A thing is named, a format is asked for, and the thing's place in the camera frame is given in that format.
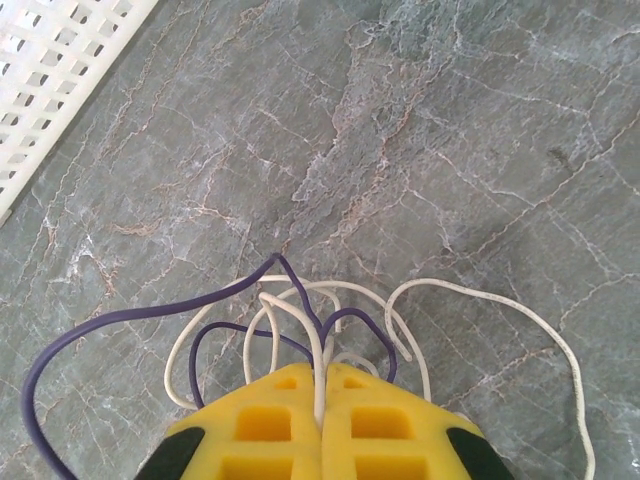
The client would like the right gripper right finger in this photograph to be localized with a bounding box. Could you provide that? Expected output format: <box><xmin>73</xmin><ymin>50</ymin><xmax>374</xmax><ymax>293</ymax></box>
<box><xmin>320</xmin><ymin>363</ymin><xmax>517</xmax><ymax>480</ymax></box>

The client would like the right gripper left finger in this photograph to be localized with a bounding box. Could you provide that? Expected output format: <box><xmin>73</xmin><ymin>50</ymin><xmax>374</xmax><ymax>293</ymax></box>
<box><xmin>133</xmin><ymin>363</ymin><xmax>322</xmax><ymax>480</ymax></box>

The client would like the thin purple cable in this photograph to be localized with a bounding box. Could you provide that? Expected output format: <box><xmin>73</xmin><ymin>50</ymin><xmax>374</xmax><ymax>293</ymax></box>
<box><xmin>22</xmin><ymin>253</ymin><xmax>400</xmax><ymax>480</ymax></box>

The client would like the white plastic mesh basket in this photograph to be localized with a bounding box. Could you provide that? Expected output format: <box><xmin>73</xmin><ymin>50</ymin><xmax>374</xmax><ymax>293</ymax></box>
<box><xmin>0</xmin><ymin>0</ymin><xmax>162</xmax><ymax>226</ymax></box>

